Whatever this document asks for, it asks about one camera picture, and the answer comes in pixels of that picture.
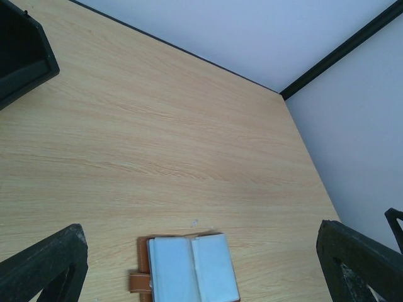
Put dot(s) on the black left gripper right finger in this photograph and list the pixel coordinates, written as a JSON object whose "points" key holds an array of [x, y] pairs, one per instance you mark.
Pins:
{"points": [[355, 266]]}

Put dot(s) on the brown leather card holder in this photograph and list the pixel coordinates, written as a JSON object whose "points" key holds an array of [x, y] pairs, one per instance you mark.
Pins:
{"points": [[193, 267]]}

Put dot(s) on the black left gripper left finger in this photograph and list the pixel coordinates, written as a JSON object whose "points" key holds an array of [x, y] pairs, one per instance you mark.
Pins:
{"points": [[54, 269]]}

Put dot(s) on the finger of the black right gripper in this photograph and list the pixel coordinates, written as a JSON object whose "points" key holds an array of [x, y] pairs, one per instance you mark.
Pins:
{"points": [[393, 217]]}

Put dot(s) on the black storage bin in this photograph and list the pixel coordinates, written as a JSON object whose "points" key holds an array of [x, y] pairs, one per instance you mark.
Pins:
{"points": [[27, 59]]}

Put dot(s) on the black enclosure frame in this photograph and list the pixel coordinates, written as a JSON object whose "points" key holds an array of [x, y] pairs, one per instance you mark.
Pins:
{"points": [[280, 45]]}

